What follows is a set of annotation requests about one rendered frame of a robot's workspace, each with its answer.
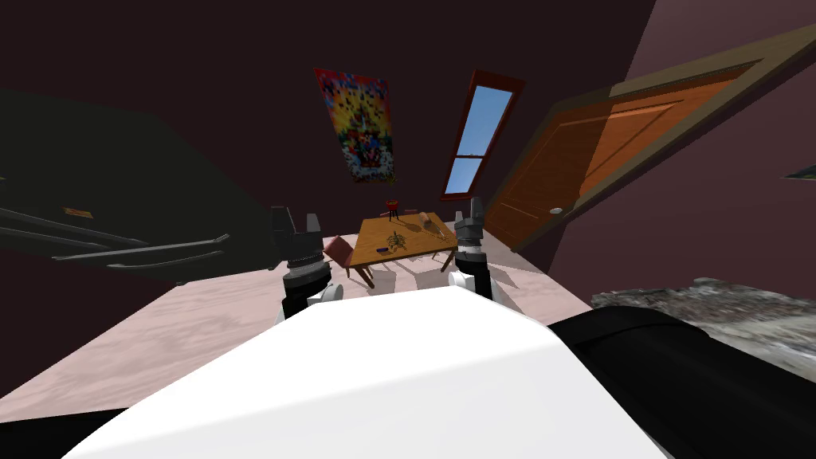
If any black cabinet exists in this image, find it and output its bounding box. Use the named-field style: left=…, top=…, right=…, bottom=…
left=0, top=88, right=284, bottom=286

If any wooden table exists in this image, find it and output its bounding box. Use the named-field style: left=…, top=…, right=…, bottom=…
left=348, top=198, right=461, bottom=290

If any red chair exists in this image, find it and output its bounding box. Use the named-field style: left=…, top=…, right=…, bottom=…
left=323, top=234, right=356, bottom=277

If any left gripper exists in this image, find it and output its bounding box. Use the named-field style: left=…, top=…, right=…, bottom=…
left=270, top=206, right=327, bottom=264

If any red-framed window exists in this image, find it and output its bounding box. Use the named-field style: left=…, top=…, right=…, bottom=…
left=439, top=69, right=528, bottom=202

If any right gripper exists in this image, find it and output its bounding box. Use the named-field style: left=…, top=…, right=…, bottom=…
left=453, top=196, right=486, bottom=249

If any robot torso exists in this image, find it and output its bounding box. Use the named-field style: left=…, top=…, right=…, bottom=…
left=60, top=284, right=670, bottom=459

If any colourful wall picture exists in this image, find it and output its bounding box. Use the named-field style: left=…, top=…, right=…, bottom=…
left=312, top=67, right=397, bottom=186

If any brown wooden door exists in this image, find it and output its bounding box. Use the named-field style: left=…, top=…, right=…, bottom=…
left=481, top=60, right=766, bottom=253

